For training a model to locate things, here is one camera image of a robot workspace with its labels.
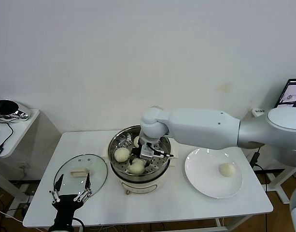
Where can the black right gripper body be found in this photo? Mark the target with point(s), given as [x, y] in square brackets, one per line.
[136, 153]

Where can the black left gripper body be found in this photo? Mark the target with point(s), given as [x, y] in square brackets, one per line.
[66, 203]

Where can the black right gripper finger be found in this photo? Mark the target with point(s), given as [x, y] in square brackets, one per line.
[131, 162]
[147, 163]

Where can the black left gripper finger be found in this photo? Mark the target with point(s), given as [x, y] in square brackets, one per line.
[56, 189]
[87, 189]

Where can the white steamed baozi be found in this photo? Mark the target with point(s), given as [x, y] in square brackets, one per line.
[227, 169]
[122, 154]
[136, 169]
[136, 141]

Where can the round glass pot lid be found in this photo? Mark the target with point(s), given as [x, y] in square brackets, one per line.
[97, 169]

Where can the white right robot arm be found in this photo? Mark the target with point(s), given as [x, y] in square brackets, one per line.
[198, 128]

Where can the stainless steel steamer basket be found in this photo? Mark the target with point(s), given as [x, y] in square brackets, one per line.
[114, 145]

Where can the cream electric cooking pot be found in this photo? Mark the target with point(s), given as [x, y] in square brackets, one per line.
[143, 188]

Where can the white round plate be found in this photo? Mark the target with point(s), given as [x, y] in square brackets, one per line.
[201, 174]

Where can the white side table with headset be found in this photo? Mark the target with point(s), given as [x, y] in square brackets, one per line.
[17, 130]

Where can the shiny chrome black device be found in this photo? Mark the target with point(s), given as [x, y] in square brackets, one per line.
[7, 107]

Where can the white labelled box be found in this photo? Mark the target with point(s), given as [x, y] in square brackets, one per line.
[258, 112]

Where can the grey open laptop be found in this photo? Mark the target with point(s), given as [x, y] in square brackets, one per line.
[290, 94]

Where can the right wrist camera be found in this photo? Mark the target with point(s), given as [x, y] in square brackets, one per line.
[147, 151]

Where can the white wall socket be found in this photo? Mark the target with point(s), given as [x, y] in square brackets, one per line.
[23, 166]

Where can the white main table frame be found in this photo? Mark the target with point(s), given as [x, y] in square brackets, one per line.
[218, 222]

